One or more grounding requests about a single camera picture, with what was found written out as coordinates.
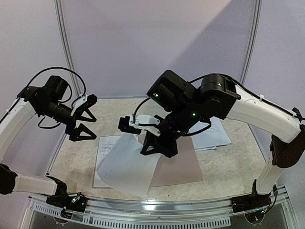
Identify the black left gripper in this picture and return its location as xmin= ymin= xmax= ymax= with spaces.
xmin=40 ymin=98 xmax=97 ymax=141

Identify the printed white top sheet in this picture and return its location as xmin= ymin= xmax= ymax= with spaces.
xmin=93 ymin=136 xmax=120 ymax=188

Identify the printed white sheet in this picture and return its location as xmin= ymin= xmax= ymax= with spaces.
xmin=93 ymin=136 xmax=120 ymax=188
xmin=97 ymin=134 xmax=161 ymax=197

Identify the pink paper folder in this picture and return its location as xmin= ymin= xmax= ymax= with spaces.
xmin=91 ymin=135 xmax=203 ymax=189

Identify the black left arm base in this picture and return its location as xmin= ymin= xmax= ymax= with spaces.
xmin=46 ymin=192 xmax=88 ymax=213

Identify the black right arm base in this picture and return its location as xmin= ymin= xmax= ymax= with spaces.
xmin=230 ymin=188 xmax=271 ymax=213

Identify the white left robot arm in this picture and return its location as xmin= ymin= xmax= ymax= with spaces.
xmin=0 ymin=75 xmax=97 ymax=207

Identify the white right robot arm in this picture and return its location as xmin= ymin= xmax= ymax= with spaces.
xmin=133 ymin=70 xmax=305 ymax=208

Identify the white paper stack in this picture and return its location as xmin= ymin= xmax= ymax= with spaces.
xmin=191 ymin=117 xmax=231 ymax=150

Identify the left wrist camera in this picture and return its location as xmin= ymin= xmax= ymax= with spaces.
xmin=71 ymin=94 xmax=97 ymax=116

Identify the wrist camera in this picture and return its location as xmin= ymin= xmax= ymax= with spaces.
xmin=118 ymin=114 xmax=161 ymax=136
xmin=71 ymin=94 xmax=97 ymax=116

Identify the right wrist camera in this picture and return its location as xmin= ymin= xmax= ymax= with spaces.
xmin=118 ymin=114 xmax=161 ymax=136

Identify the aluminium front rail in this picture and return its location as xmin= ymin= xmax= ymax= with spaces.
xmin=21 ymin=186 xmax=298 ymax=229

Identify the aluminium frame left post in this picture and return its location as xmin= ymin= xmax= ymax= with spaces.
xmin=54 ymin=0 xmax=81 ymax=95

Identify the aluminium frame post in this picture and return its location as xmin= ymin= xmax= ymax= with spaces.
xmin=54 ymin=0 xmax=81 ymax=95
xmin=240 ymin=0 xmax=262 ymax=85

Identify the aluminium frame right post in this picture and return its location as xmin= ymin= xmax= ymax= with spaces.
xmin=240 ymin=0 xmax=262 ymax=85

